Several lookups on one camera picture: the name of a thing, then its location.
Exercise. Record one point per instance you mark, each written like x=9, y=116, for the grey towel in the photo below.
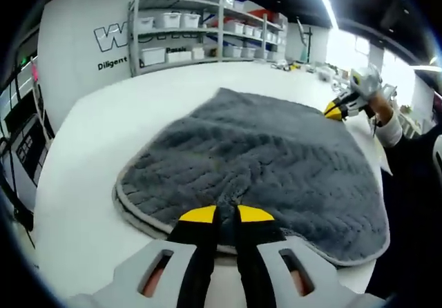
x=259, y=149

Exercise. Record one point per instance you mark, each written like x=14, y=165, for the person's right hand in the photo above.
x=380, y=109

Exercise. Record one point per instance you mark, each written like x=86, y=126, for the spare gripper with yellow tips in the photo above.
x=286, y=66

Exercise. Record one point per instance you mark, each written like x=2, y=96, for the black floor stand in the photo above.
x=307, y=43

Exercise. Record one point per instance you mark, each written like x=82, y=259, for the ceiling light strip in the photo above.
x=323, y=0

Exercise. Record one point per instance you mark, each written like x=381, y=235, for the person's dark clothed torso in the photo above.
x=411, y=201

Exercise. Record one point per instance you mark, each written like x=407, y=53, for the grey metal shelving rack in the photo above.
x=221, y=28

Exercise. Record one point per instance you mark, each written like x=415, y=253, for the group of white storage bins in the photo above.
x=172, y=19

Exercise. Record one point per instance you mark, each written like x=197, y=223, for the pink hanging tag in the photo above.
x=34, y=71

